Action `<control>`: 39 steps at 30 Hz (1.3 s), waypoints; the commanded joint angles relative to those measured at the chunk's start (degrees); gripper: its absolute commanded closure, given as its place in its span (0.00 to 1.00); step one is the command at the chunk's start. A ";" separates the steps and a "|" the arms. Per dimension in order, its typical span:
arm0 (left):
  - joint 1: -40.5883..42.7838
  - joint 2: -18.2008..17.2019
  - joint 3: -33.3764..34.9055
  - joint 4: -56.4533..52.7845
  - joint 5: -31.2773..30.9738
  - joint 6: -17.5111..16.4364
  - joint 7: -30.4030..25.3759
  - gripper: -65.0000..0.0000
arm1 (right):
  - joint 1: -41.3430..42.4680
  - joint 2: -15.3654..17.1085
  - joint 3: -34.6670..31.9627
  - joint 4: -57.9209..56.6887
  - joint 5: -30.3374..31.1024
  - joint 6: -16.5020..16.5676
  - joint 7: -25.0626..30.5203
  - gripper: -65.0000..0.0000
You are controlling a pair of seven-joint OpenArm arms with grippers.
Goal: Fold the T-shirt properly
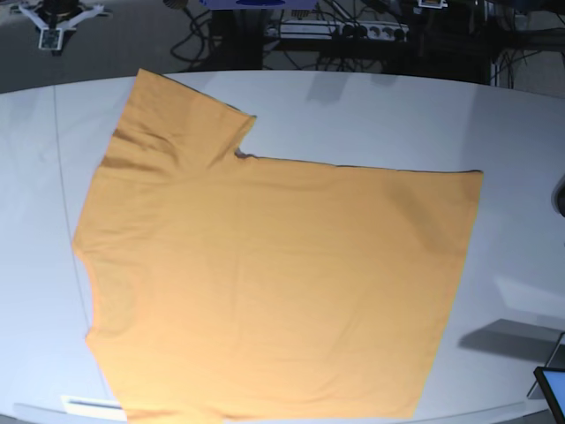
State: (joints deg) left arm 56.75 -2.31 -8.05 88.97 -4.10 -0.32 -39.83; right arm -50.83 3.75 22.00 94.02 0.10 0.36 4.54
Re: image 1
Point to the orange yellow T-shirt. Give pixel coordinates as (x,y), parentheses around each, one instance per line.
(229,287)

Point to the white power strip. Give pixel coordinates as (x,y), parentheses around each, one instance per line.
(380,31)

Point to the grey tablet stand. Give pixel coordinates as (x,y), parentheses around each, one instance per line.
(555,362)

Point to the tablet screen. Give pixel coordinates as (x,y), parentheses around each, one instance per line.
(554,394)

